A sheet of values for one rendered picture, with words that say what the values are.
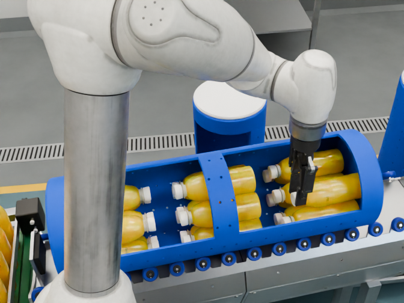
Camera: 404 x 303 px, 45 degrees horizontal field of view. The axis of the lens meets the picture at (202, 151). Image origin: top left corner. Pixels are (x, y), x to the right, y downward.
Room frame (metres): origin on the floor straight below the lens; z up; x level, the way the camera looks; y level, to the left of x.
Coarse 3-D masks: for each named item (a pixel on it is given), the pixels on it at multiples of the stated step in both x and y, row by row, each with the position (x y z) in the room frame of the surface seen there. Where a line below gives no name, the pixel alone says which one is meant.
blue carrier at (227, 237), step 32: (160, 160) 1.01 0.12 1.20; (192, 160) 0.99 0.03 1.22; (224, 160) 0.97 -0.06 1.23; (256, 160) 1.11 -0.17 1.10; (352, 160) 1.06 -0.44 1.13; (160, 192) 1.05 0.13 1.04; (224, 192) 0.87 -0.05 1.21; (256, 192) 1.07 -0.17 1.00; (160, 224) 0.98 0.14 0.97; (192, 224) 0.98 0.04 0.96; (224, 224) 0.82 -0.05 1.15; (288, 224) 0.84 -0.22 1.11; (320, 224) 0.86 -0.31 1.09; (352, 224) 0.88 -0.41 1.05; (128, 256) 0.77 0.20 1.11; (160, 256) 0.78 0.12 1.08; (192, 256) 0.80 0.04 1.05
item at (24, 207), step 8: (24, 200) 1.08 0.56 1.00; (32, 200) 1.07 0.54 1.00; (16, 208) 1.04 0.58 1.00; (24, 208) 1.04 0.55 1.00; (32, 208) 1.04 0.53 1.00; (40, 208) 1.06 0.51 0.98; (16, 216) 1.01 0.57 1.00; (24, 216) 1.02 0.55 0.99; (32, 216) 1.02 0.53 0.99; (40, 216) 1.03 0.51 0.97; (24, 224) 1.01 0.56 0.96; (32, 224) 1.00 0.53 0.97; (40, 224) 1.02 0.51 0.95; (24, 232) 1.01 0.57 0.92
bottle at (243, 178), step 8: (232, 168) 0.98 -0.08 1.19; (240, 168) 0.97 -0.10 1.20; (248, 168) 0.97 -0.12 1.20; (200, 176) 0.94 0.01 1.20; (232, 176) 0.94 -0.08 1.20; (240, 176) 0.94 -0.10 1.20; (248, 176) 0.94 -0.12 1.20; (192, 184) 0.92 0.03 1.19; (200, 184) 0.92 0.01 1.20; (240, 184) 0.93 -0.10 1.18; (248, 184) 0.93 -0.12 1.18; (184, 192) 0.91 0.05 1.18; (192, 192) 0.91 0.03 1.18; (200, 192) 0.90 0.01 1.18; (240, 192) 0.92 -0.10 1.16; (248, 192) 0.93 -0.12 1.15; (200, 200) 0.90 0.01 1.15
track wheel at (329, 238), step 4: (320, 236) 0.91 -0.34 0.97; (324, 236) 0.91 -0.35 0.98; (328, 236) 0.91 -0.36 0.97; (332, 236) 0.91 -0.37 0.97; (320, 240) 0.90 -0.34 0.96; (324, 240) 0.90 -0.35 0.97; (328, 240) 0.90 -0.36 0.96; (332, 240) 0.90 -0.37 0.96; (324, 244) 0.89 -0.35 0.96; (328, 244) 0.89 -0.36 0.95; (332, 244) 0.89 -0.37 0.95
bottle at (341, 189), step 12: (324, 180) 0.97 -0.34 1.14; (336, 180) 0.96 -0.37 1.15; (348, 180) 0.96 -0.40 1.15; (312, 192) 0.93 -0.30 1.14; (324, 192) 0.93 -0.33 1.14; (336, 192) 0.93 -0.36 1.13; (348, 192) 0.93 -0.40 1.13; (360, 192) 0.94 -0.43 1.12; (312, 204) 0.91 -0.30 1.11; (324, 204) 0.91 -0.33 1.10
